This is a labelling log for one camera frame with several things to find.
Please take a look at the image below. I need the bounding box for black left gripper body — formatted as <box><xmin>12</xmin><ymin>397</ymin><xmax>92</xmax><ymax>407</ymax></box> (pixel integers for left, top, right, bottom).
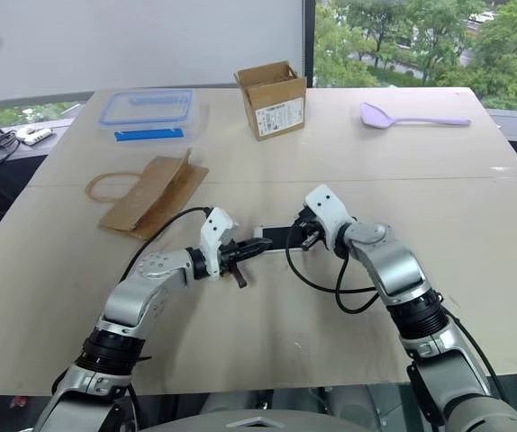
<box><xmin>219</xmin><ymin>239</ymin><xmax>242</xmax><ymax>277</ymax></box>

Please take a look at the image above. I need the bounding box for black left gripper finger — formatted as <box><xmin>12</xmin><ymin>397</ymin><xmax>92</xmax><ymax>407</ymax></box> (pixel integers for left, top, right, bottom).
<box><xmin>231</xmin><ymin>264</ymin><xmax>249</xmax><ymax>290</ymax></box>
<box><xmin>235</xmin><ymin>238</ymin><xmax>273</xmax><ymax>260</ymax></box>

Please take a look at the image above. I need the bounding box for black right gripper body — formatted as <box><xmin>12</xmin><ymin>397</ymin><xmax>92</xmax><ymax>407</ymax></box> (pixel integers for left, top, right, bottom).
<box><xmin>292</xmin><ymin>205</ymin><xmax>328</xmax><ymax>248</ymax></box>

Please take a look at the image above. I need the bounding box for white smartphone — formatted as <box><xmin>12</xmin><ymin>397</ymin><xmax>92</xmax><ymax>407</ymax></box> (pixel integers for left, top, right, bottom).
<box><xmin>252</xmin><ymin>224</ymin><xmax>307</xmax><ymax>254</ymax></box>

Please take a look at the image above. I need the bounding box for brown paper bag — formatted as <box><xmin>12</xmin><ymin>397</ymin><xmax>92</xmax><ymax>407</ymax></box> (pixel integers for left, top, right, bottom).
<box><xmin>84</xmin><ymin>148</ymin><xmax>211</xmax><ymax>241</ymax></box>

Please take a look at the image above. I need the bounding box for open brown cardboard box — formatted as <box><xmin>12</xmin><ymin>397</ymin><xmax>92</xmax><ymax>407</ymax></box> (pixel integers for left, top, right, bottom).
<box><xmin>232</xmin><ymin>60</ymin><xmax>308</xmax><ymax>142</ymax></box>

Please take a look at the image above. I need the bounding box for purple silicone spatula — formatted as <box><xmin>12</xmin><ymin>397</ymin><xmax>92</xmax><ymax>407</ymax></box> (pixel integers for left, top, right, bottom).
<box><xmin>358</xmin><ymin>101</ymin><xmax>473</xmax><ymax>131</ymax></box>

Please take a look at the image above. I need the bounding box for grey robot torso top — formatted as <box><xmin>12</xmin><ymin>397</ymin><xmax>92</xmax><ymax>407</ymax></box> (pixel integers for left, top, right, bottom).
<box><xmin>140</xmin><ymin>406</ymin><xmax>415</xmax><ymax>432</ymax></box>

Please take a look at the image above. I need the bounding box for clear blue-lidded plastic container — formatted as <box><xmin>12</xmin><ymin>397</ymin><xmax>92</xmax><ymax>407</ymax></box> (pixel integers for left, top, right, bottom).
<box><xmin>97</xmin><ymin>87</ymin><xmax>195</xmax><ymax>145</ymax></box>

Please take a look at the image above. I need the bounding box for white power strip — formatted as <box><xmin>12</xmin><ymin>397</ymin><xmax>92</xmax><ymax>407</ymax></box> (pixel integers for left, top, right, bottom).
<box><xmin>15</xmin><ymin>126</ymin><xmax>54</xmax><ymax>146</ymax></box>

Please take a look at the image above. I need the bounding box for black side table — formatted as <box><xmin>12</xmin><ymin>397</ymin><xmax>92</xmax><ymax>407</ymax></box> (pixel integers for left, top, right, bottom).
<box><xmin>0</xmin><ymin>101</ymin><xmax>84</xmax><ymax>267</ymax></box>

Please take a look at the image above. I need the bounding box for white roller blind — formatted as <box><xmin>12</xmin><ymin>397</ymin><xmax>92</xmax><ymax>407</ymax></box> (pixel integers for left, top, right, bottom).
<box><xmin>0</xmin><ymin>0</ymin><xmax>305</xmax><ymax>105</ymax></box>

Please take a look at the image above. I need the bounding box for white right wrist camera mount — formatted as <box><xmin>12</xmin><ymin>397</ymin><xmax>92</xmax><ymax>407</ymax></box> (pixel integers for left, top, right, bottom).
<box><xmin>304</xmin><ymin>184</ymin><xmax>359</xmax><ymax>251</ymax></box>

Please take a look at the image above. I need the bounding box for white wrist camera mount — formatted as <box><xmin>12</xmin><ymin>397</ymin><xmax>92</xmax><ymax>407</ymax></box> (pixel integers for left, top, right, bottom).
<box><xmin>304</xmin><ymin>184</ymin><xmax>359</xmax><ymax>251</ymax></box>
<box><xmin>199</xmin><ymin>207</ymin><xmax>240</xmax><ymax>282</ymax></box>

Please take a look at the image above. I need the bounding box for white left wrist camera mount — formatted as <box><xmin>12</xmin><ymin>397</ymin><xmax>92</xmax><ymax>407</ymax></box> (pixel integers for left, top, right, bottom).
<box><xmin>199</xmin><ymin>207</ymin><xmax>240</xmax><ymax>282</ymax></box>

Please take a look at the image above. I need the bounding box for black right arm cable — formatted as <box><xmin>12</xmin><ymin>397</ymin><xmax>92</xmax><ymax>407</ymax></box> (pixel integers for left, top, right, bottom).
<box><xmin>284</xmin><ymin>224</ymin><xmax>510</xmax><ymax>404</ymax></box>

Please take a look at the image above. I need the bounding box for dark window frame post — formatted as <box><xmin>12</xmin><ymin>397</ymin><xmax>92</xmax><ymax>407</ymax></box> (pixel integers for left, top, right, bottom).
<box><xmin>302</xmin><ymin>0</ymin><xmax>318</xmax><ymax>89</ymax></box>

